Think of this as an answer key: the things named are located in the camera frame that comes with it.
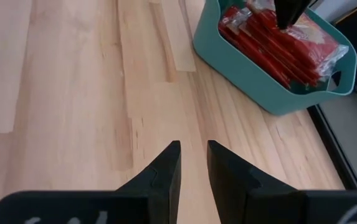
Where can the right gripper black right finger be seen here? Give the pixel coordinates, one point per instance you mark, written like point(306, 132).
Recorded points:
point(237, 186)

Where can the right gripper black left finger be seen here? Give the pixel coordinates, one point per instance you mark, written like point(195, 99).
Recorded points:
point(165, 186)

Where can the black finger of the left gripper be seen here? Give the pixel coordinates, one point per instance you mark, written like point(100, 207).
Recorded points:
point(288, 12)

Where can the teal plastic basket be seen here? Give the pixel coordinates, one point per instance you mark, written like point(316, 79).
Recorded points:
point(243, 77)

